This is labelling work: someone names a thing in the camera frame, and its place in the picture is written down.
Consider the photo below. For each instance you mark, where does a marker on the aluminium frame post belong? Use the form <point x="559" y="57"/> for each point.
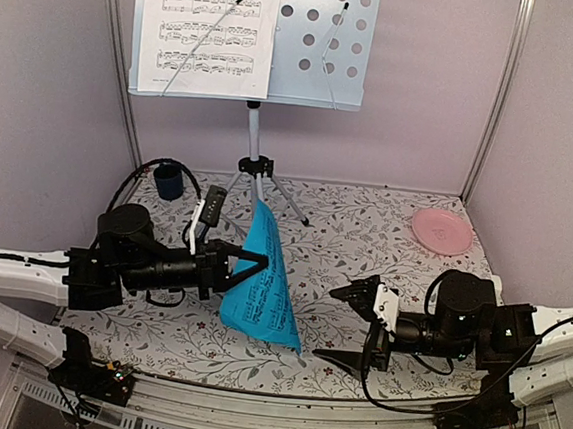
<point x="120" y="67"/>
<point x="515" y="49"/>

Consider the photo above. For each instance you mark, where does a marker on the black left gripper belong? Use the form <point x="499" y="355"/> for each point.
<point x="215" y="252"/>

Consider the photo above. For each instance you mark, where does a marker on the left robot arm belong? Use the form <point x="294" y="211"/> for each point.
<point x="39" y="277"/>

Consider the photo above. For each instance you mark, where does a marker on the floral table mat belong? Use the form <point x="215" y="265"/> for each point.
<point x="353" y="232"/>

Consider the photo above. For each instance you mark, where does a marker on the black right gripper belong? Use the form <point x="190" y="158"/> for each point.
<point x="368" y="286"/>

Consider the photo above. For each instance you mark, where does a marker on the pink plate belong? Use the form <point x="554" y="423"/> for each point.
<point x="442" y="232"/>

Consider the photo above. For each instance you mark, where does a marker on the right aluminium frame post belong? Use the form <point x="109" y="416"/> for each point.
<point x="515" y="49"/>

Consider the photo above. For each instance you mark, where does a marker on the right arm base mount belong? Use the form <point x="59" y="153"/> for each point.
<point x="480" y="415"/>

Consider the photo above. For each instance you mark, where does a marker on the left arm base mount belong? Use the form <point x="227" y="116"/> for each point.
<point x="112" y="383"/>

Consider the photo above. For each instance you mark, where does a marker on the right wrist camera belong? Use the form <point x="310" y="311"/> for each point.
<point x="386" y="303"/>

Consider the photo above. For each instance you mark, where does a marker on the aluminium front rail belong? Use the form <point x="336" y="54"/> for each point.
<point x="221" y="395"/>

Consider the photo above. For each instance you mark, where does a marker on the blue sheet music page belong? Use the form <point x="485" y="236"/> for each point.
<point x="260" y="307"/>

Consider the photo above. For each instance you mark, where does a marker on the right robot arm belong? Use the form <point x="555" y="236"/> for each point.
<point x="515" y="343"/>

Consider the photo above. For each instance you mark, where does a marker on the left aluminium frame post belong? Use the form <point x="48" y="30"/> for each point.
<point x="120" y="67"/>

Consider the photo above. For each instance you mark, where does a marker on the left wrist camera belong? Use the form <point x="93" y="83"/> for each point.
<point x="206" y="215"/>

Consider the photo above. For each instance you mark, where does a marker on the white sheet music page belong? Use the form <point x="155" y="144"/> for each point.
<point x="203" y="48"/>

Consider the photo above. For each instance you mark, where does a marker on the white perforated music stand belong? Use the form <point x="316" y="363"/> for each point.
<point x="320" y="58"/>

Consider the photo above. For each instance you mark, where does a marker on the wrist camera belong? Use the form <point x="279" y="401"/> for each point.
<point x="386" y="303"/>
<point x="206" y="215"/>

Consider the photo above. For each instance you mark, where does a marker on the dark blue cup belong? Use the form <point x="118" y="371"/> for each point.
<point x="169" y="181"/>

